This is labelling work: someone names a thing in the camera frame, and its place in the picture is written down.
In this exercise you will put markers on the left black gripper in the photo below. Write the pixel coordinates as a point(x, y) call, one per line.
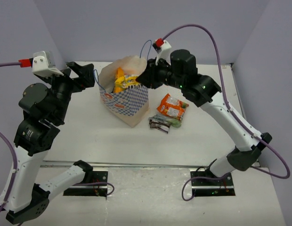
point(74, 76)

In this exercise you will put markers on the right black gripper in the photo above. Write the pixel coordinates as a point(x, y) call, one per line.
point(148, 78)

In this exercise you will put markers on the small yellow snack packet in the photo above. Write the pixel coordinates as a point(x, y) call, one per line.
point(129, 80)

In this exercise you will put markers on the blue checkered paper bag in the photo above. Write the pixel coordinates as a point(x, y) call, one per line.
point(130, 105)

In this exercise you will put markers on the orange fruit candy bag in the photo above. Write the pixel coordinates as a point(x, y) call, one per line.
point(172, 107)

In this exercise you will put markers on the brown chocolate bar wrapper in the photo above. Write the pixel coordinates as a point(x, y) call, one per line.
point(162, 126)

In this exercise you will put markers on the grey snack wrapper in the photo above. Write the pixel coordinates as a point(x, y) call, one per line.
point(172, 121)

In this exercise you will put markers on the purple snack packet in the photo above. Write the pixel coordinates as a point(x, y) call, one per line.
point(134, 86)

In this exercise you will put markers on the yellow orange snack bag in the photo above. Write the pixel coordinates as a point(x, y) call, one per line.
point(118, 83)

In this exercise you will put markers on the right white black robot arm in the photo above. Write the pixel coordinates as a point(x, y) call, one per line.
point(205, 93)

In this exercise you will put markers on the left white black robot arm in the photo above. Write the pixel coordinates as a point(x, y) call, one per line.
point(44, 106)

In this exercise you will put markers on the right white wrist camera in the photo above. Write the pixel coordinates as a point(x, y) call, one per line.
point(162, 48)

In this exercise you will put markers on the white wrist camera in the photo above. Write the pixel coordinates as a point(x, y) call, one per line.
point(43, 65)
point(162, 48)

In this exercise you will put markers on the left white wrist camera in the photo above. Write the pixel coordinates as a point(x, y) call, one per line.
point(43, 65)

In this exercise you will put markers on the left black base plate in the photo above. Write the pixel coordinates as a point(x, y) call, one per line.
point(96, 186)

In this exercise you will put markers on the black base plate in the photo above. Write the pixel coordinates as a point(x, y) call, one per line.
point(96, 186)
point(201, 185)

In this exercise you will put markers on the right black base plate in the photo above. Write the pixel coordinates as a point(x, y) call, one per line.
point(201, 185)

